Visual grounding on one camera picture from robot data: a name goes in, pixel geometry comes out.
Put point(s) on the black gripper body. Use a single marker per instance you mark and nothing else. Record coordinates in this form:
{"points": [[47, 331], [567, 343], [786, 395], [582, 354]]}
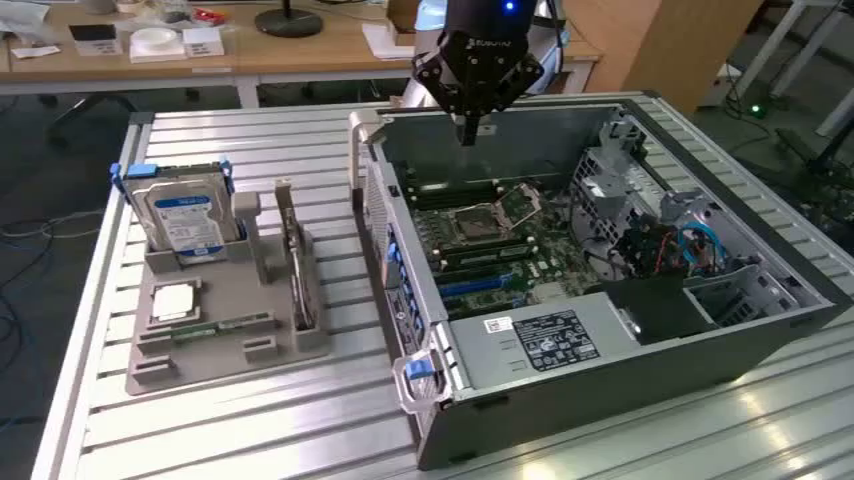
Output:
{"points": [[483, 55]]}

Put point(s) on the dark graphics card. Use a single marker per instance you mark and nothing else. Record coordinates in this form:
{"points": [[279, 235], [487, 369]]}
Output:
{"points": [[296, 260]]}

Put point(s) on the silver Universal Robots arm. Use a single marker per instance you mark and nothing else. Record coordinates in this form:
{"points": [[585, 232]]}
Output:
{"points": [[427, 75]]}

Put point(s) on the stack of white cardboard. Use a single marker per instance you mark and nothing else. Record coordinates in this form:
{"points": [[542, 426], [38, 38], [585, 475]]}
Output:
{"points": [[386, 42]]}

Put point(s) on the wooden desk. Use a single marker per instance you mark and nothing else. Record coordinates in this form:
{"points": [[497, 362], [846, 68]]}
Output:
{"points": [[300, 55]]}

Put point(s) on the wooden cabinet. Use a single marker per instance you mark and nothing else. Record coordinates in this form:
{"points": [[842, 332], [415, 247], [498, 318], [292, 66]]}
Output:
{"points": [[674, 50]]}

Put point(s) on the black round lamp base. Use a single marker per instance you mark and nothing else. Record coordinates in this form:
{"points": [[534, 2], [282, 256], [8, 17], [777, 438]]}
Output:
{"points": [[288, 22]]}

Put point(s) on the open socket cover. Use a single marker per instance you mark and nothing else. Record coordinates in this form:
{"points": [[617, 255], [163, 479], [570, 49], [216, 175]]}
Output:
{"points": [[522, 202]]}

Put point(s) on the metal disk bay cage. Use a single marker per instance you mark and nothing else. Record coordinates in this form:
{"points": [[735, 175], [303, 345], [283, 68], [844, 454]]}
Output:
{"points": [[617, 185]]}

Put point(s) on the CPU socket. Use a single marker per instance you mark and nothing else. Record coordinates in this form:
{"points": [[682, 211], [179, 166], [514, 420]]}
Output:
{"points": [[475, 224]]}

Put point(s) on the plain white box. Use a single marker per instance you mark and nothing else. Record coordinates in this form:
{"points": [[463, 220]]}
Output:
{"points": [[203, 42]]}

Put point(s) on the red packet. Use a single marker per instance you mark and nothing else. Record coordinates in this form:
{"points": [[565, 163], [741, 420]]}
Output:
{"points": [[208, 16]]}

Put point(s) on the device with green light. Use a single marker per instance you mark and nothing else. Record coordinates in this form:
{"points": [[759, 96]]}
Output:
{"points": [[757, 109]]}

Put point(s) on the installed black RAM sticks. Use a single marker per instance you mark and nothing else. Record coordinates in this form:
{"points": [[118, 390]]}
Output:
{"points": [[487, 255]]}

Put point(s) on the white round tape holder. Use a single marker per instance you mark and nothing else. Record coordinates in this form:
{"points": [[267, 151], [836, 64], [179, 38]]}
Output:
{"points": [[158, 45]]}

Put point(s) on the blue expansion slot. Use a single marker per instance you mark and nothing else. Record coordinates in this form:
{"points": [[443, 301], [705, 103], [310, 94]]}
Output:
{"points": [[470, 286]]}

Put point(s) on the hard disk in blue caddy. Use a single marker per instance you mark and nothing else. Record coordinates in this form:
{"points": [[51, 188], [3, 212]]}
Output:
{"points": [[180, 220]]}

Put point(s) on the white box with black top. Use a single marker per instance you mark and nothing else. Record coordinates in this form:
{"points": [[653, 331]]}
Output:
{"points": [[95, 39]]}

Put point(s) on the black air shroud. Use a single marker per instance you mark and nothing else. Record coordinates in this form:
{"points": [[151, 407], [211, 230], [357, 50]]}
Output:
{"points": [[657, 310]]}

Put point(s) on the black office chair base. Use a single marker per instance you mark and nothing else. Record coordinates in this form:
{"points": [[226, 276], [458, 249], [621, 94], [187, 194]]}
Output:
{"points": [[80, 112]]}

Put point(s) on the grey power supply unit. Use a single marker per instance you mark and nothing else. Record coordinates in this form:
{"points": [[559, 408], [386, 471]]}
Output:
{"points": [[541, 340]]}

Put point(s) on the blue case latch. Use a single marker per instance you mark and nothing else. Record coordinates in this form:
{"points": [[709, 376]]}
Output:
{"points": [[419, 371]]}

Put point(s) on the green RAM stick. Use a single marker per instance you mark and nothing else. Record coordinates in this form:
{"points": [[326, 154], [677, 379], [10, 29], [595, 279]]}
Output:
{"points": [[220, 326]]}

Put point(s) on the silver CPU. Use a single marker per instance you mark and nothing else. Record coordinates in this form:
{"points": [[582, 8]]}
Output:
{"points": [[175, 302]]}

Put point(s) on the white paper label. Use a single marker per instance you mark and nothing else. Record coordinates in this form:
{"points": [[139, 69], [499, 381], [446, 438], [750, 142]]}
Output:
{"points": [[35, 51]]}

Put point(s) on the clear plastic bag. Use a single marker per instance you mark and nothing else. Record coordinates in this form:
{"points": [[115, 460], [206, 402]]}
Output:
{"points": [[23, 22]]}

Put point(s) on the open grey PC case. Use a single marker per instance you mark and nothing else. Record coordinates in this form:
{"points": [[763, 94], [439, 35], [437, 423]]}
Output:
{"points": [[601, 390]]}

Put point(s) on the grey parts rack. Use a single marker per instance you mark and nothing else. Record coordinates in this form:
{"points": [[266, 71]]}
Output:
{"points": [[220, 360]]}

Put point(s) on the white table frame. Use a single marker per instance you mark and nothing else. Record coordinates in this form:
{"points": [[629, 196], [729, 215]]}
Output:
{"points": [[804, 50]]}

